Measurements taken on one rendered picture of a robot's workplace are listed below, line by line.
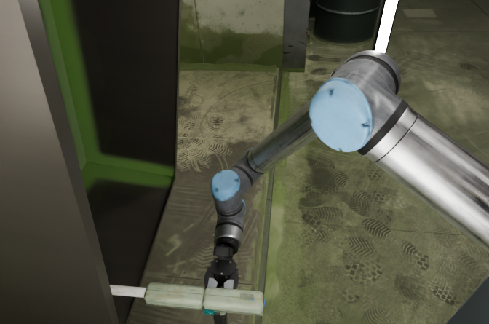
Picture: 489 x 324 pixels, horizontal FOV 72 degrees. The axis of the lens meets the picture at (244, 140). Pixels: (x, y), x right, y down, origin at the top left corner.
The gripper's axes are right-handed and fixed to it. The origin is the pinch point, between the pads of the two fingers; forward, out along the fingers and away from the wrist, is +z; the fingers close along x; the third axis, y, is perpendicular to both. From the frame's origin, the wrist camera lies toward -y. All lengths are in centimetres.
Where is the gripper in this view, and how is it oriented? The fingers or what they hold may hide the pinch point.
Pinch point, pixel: (217, 307)
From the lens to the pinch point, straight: 99.4
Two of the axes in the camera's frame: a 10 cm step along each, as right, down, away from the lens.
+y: 0.1, 7.7, 6.4
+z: -0.8, 6.4, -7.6
